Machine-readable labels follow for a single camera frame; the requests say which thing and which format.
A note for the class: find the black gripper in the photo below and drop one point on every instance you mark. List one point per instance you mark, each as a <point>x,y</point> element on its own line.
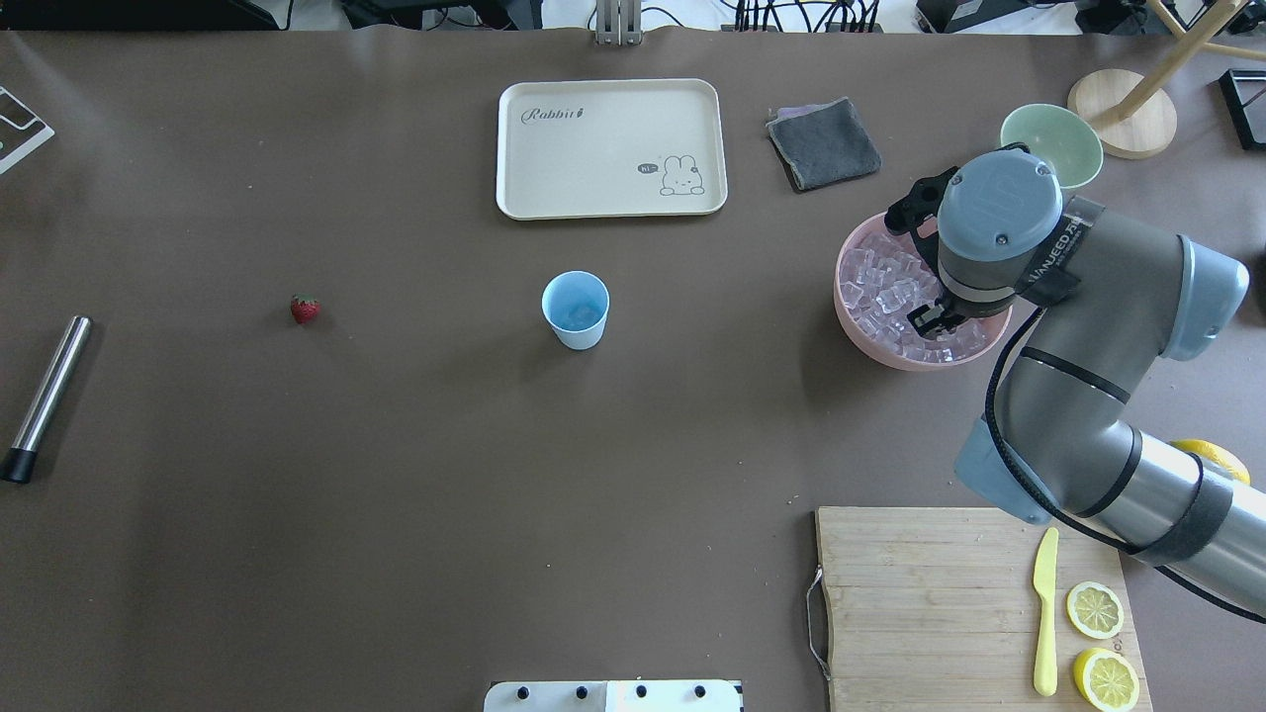
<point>934,316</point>

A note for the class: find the clear ice cubes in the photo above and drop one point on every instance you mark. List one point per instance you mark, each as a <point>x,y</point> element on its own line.
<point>880,287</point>

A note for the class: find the small red strawberry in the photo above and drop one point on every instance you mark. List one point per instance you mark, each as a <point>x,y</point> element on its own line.
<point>304,308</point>

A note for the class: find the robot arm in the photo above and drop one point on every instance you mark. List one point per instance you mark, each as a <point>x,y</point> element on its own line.
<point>1111,296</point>

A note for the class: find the wooden cup tree stand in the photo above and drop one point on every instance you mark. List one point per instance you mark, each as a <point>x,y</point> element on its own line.
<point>1131,114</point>

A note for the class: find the light blue cup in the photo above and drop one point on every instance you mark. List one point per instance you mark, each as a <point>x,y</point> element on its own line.
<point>576,305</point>

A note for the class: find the pink bowl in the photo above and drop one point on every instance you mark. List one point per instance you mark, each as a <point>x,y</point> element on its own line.
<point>870,336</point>

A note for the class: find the grey folded cloth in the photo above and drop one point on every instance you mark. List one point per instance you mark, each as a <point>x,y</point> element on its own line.
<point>821,144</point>

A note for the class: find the mint green bowl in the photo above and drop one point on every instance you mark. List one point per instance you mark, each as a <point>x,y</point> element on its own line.
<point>1060,138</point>

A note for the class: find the yellow plastic knife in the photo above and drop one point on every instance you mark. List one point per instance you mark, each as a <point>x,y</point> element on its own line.
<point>1044,674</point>

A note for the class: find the wooden cutting board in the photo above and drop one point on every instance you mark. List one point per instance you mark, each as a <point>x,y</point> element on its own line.
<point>932,608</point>

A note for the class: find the whole lemon near board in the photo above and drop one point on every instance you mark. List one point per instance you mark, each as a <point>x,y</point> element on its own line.
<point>1222,459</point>

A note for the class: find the lemon half lower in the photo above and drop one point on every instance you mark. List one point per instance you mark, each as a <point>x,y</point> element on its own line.
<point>1095,610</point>

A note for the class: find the lemon half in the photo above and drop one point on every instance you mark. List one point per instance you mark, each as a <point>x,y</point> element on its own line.
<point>1106,680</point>
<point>1095,610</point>

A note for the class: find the cream rabbit tray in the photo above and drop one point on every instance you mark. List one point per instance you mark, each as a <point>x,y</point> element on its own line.
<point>619,148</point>

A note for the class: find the lemon half upper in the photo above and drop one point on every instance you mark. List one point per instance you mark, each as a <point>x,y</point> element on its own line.
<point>1106,680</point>

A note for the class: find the steel muddler black tip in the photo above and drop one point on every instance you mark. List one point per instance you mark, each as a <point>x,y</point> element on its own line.
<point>20,460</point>

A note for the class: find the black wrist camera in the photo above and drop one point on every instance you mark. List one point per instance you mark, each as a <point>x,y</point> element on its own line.
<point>921,203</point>

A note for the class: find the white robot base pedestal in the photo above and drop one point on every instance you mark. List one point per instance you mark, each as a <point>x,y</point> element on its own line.
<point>678,694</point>

